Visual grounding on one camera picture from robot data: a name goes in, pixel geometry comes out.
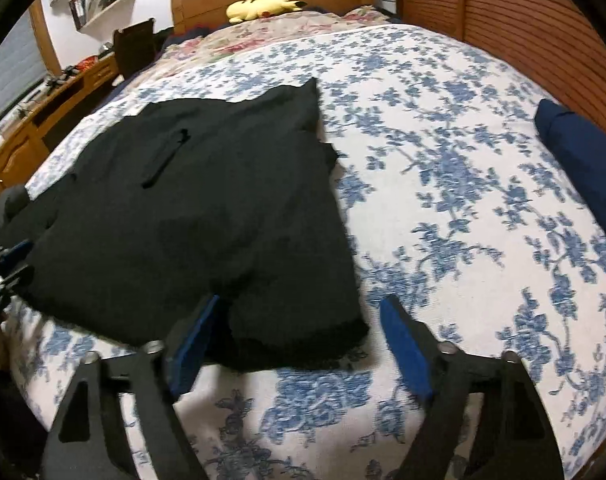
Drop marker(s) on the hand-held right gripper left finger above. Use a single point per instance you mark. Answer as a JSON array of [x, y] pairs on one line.
[[193, 345]]

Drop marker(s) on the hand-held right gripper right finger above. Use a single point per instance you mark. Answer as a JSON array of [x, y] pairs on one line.
[[408, 345]]

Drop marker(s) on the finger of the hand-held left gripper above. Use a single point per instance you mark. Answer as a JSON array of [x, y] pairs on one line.
[[13, 279], [15, 250]]

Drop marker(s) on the black coat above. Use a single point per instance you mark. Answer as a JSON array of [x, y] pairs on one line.
[[208, 210]]

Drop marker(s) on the wooden desk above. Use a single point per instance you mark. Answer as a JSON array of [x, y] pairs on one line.
[[28, 135]]

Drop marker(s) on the blue floral bedsheet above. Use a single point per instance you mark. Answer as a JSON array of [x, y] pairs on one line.
[[458, 185]]

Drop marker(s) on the grey window blind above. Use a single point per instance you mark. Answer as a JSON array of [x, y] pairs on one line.
[[8, 75]]

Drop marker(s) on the red object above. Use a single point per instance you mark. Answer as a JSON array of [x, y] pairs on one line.
[[85, 64]]

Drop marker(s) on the dark wooden chair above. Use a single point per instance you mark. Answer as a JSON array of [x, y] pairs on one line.
[[133, 50]]

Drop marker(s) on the navy blue cloth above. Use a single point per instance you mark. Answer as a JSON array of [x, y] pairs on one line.
[[588, 170]]

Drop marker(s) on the red floral quilt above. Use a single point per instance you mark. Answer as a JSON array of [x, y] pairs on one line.
[[263, 35]]

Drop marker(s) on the yellow plush toy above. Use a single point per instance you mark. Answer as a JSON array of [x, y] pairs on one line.
[[258, 7]]

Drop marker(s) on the wooden louvered wardrobe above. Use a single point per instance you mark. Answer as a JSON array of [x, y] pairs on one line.
[[523, 15]]

